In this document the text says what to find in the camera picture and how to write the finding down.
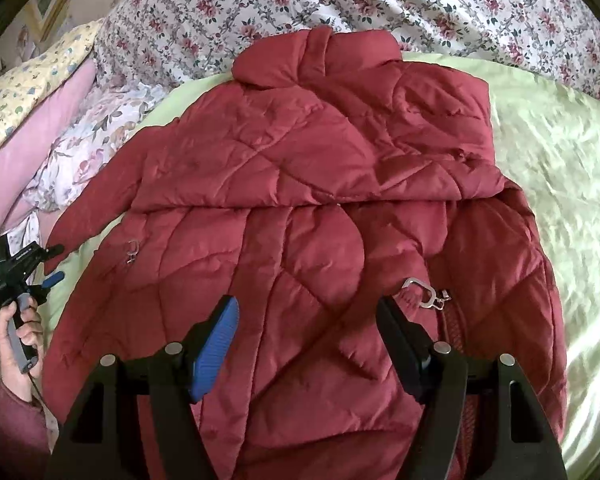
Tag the person's left forearm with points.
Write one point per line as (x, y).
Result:
(22, 435)

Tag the pink pillow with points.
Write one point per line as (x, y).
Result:
(30, 155)

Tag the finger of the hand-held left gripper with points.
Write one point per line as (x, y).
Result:
(52, 250)
(54, 278)

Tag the yellow floral pillow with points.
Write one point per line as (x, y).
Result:
(25, 85)

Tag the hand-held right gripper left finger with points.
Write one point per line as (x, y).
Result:
(214, 351)

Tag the light green bed sheet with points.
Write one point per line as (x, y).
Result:
(555, 160)

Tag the pastel floral cloth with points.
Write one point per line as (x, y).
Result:
(92, 130)

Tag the person's left hand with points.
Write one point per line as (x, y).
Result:
(12, 355)

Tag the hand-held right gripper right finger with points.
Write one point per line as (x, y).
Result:
(399, 336)

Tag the red quilted jacket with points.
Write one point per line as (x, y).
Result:
(305, 185)

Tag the rose print quilt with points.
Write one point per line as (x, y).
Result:
(380, 0)

